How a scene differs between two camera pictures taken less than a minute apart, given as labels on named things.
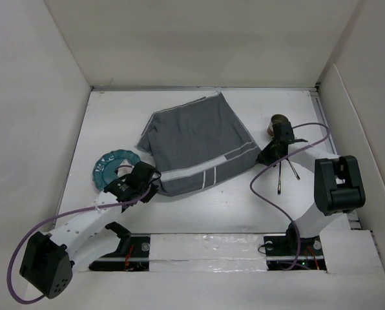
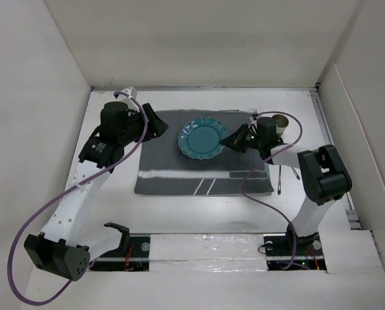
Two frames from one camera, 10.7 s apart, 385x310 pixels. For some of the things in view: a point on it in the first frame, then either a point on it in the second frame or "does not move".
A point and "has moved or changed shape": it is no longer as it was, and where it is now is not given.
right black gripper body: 269,155 → 253,141
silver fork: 279,185 does not move
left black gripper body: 150,194 → 134,132
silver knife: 296,175 does not move
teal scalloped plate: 104,173 has moved or changed shape
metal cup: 276,119 does not move
